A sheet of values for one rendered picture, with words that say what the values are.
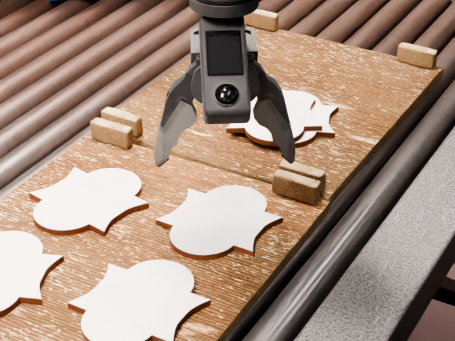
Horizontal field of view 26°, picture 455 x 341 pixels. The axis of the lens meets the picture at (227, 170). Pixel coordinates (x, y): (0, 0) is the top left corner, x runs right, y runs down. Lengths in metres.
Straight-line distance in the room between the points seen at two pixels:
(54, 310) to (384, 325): 0.34
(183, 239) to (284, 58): 0.50
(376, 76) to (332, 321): 0.53
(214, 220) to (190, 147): 0.18
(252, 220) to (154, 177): 0.16
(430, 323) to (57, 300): 1.55
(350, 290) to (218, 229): 0.16
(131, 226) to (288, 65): 0.46
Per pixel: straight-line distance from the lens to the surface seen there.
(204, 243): 1.10
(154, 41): 1.63
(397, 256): 1.15
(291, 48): 1.56
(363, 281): 1.10
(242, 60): 0.98
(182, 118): 1.05
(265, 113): 1.05
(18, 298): 1.05
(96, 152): 1.29
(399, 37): 1.66
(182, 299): 1.02
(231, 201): 1.17
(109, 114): 1.32
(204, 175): 1.23
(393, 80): 1.48
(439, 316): 2.50
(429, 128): 1.39
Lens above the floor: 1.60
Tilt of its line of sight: 32 degrees down
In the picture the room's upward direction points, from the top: straight up
